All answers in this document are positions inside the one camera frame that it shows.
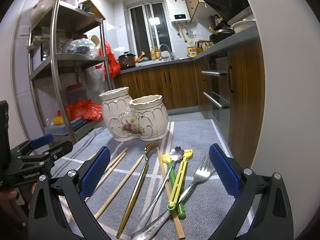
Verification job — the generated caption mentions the wooden chopstick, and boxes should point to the wooden chopstick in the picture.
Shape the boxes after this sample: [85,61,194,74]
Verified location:
[157,147,185,239]
[86,147,128,176]
[94,155,144,220]
[67,151,126,222]

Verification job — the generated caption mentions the silver fork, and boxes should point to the silver fork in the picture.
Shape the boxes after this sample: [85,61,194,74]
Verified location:
[131,155,214,239]

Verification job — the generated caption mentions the gold fork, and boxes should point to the gold fork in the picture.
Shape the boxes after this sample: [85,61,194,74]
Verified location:
[116,140,159,239]

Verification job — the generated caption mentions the yellow plastic tulip spoon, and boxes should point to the yellow plastic tulip spoon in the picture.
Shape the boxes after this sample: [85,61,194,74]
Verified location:
[167,149,193,212]

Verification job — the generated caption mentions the green yellow tulip spoon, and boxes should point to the green yellow tulip spoon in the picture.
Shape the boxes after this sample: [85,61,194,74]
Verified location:
[162,154,187,220]

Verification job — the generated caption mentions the chrome kitchen faucet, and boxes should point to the chrome kitchen faucet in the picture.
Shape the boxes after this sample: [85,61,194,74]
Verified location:
[159,44,174,60]

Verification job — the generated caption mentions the person's left hand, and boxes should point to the person's left hand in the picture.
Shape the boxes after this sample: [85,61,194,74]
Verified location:
[1,188,23,223]

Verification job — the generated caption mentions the red plastic bag on shelf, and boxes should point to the red plastic bag on shelf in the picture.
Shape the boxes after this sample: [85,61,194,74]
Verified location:
[65,99,103,121]

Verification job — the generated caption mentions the stainless steel shelf rack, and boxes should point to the stainless steel shelf rack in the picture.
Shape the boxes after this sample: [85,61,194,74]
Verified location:
[28,0,113,144]

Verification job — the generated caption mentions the red plastic bag on hook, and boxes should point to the red plastic bag on hook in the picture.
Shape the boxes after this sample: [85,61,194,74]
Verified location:
[95,41,120,80]

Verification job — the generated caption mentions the clear plastic bag on shelf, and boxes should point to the clear plastic bag on shelf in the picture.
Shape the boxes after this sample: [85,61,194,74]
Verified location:
[63,38,99,60]

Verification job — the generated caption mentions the white floral ceramic utensil holder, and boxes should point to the white floral ceramic utensil holder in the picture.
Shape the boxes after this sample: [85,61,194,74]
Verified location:
[99,87,168,142]

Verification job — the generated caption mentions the dark rice cooker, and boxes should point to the dark rice cooker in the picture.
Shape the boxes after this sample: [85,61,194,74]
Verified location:
[118,51,136,70]

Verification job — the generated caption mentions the grey striped cloth mat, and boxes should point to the grey striped cloth mat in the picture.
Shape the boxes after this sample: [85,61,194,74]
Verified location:
[52,120,234,239]

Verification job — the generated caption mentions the wooden base cabinets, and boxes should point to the wooden base cabinets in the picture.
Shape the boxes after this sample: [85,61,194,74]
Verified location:
[114,38,265,167]

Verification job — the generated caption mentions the sliding window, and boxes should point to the sliding window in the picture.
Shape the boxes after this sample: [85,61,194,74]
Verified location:
[128,2,172,58]

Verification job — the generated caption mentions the yellow oil bottle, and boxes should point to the yellow oil bottle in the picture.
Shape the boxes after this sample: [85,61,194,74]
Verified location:
[187,46,197,57]

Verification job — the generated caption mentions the black wok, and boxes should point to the black wok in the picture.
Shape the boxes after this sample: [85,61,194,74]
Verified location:
[209,28,235,44]

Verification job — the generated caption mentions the white ceramic pot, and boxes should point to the white ceramic pot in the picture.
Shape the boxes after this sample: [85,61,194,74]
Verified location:
[232,19,256,33]

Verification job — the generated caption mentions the silver flower-handle spoon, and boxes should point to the silver flower-handle spoon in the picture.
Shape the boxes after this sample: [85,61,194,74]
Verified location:
[135,146,184,232]

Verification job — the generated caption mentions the built-in oven with handles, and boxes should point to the built-in oven with handles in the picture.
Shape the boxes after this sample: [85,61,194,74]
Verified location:
[201,55,231,125]

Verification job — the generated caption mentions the white wall water heater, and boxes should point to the white wall water heater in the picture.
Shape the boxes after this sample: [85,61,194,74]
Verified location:
[165,0,191,23]

